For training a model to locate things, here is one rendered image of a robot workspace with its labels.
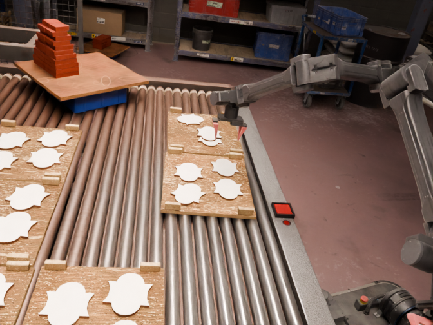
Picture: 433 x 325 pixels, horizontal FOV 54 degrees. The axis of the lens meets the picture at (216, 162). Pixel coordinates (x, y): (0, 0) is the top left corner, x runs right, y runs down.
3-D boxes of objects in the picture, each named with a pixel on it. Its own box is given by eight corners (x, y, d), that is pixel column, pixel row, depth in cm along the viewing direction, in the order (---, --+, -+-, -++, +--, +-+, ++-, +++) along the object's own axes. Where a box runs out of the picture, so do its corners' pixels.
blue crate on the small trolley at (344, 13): (339, 25, 507) (344, 7, 496) (363, 37, 467) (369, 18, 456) (311, 23, 495) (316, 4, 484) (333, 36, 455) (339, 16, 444)
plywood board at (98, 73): (98, 54, 254) (98, 51, 253) (149, 83, 226) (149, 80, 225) (14, 65, 221) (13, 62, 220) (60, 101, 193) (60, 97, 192)
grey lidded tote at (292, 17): (295, 20, 601) (299, 3, 588) (304, 27, 571) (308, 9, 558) (262, 16, 591) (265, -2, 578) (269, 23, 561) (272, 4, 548)
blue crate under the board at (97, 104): (96, 82, 243) (96, 66, 238) (127, 102, 226) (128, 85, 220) (44, 91, 223) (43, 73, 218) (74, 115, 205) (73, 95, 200)
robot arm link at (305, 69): (333, 82, 121) (330, 47, 121) (294, 90, 131) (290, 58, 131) (397, 89, 152) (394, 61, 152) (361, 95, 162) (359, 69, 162)
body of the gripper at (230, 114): (243, 125, 173) (246, 108, 170) (218, 122, 171) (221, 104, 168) (240, 120, 179) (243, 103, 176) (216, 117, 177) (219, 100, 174)
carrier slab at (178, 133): (232, 118, 226) (233, 116, 225) (243, 159, 192) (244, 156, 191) (167, 113, 221) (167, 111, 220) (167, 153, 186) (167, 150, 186)
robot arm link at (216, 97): (251, 106, 165) (249, 84, 164) (227, 106, 158) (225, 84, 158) (234, 110, 175) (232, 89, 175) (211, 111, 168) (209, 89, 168)
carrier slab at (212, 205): (243, 161, 190) (243, 158, 189) (255, 219, 155) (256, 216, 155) (165, 154, 186) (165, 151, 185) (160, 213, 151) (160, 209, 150)
